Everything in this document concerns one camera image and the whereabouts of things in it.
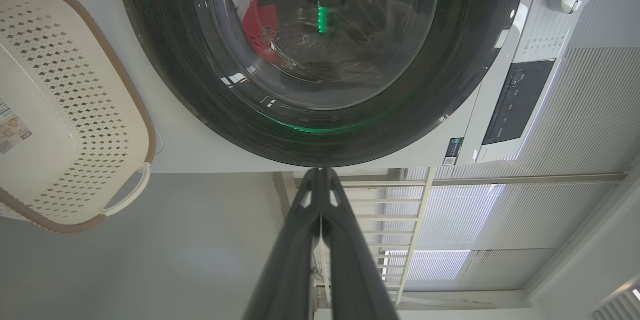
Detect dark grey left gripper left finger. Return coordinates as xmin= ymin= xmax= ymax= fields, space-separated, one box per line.
xmin=243 ymin=168 xmax=321 ymax=320

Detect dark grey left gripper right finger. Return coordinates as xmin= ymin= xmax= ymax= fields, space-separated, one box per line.
xmin=320 ymin=168 xmax=401 ymax=320

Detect black round glass washer door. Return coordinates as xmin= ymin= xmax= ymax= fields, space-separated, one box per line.
xmin=114 ymin=0 xmax=530 ymax=168

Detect red and white garment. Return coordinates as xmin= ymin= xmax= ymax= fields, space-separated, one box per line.
xmin=222 ymin=0 xmax=282 ymax=64

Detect white front-load washing machine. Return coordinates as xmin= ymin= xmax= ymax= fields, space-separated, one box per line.
xmin=0 ymin=0 xmax=606 ymax=175

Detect black QR code sticker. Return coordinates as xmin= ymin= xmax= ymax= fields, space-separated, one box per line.
xmin=442 ymin=137 xmax=465 ymax=166

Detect black washer display panel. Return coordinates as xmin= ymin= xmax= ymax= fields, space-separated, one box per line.
xmin=482 ymin=59 xmax=557 ymax=145

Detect cream perforated laundry basket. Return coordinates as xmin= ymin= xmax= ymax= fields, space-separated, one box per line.
xmin=0 ymin=0 xmax=157 ymax=233

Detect white printed label sticker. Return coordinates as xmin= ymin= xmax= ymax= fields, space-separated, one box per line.
xmin=0 ymin=97 xmax=33 ymax=155

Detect white metal railing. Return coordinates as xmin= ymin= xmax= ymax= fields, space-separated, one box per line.
xmin=272 ymin=167 xmax=627 ymax=306

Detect white window blinds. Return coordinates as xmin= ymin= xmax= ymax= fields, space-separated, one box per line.
xmin=400 ymin=0 xmax=640 ymax=293

